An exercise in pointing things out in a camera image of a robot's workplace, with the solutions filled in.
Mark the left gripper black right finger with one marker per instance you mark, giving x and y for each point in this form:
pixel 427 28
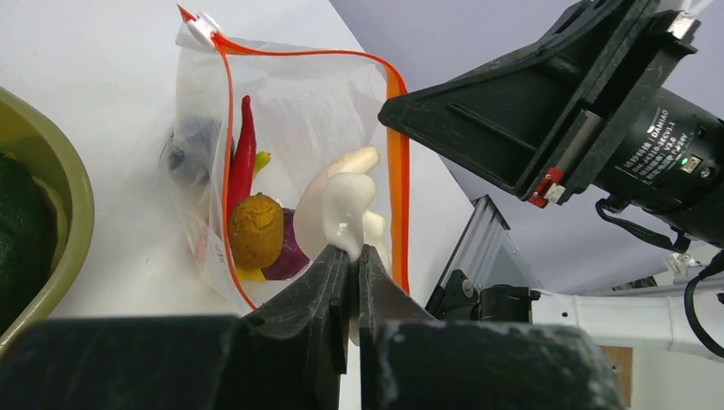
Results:
pixel 410 360

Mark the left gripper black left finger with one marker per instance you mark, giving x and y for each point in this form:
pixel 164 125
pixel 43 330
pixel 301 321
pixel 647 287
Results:
pixel 289 353

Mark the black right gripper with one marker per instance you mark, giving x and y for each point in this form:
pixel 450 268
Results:
pixel 543 122

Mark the long yellow chili pepper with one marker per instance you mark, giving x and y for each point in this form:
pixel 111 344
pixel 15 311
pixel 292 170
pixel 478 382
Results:
pixel 262 159

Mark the purple red onion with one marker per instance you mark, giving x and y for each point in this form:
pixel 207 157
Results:
pixel 292 259

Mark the brown kiwi fruit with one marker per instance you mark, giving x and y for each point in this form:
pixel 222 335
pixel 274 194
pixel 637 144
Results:
pixel 255 230

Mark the white mushroom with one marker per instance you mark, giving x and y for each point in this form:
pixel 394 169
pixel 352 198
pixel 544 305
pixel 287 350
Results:
pixel 335 209

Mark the long red chili pepper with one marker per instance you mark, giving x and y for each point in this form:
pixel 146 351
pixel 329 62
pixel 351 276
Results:
pixel 243 161

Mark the clear zip bag orange zipper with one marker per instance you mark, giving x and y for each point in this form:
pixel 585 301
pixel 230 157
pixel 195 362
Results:
pixel 310 108

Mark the dark purple plum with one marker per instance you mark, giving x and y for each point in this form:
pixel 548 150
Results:
pixel 189 149

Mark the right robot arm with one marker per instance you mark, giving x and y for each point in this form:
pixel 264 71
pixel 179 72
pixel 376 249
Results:
pixel 664 184

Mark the dark green avocado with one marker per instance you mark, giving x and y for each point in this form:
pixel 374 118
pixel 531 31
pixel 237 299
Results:
pixel 26 242

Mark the olive green plastic basket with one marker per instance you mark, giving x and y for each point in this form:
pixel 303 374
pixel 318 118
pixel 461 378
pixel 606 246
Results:
pixel 56 166

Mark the aluminium table frame rail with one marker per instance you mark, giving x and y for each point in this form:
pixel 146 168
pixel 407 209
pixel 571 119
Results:
pixel 486 255

